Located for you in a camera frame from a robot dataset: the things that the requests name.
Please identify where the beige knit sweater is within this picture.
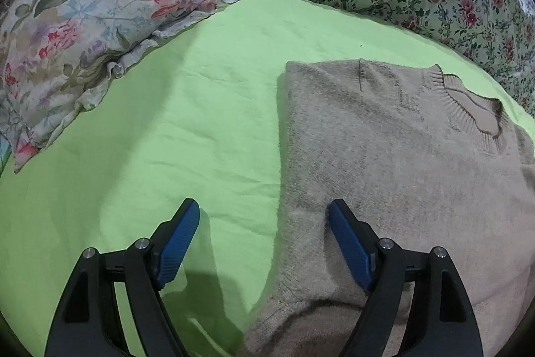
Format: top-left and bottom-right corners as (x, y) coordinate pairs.
(237, 59), (535, 357)

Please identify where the pastel floral pillow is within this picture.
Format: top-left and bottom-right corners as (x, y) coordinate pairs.
(0, 0), (251, 174)

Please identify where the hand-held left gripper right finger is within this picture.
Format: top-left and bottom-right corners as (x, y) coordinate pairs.
(327, 198), (484, 357)

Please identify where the green bed sheet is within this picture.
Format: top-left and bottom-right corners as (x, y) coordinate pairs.
(0, 0), (531, 357)

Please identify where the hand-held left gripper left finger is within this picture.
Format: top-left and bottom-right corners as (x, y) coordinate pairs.
(44, 197), (201, 357)

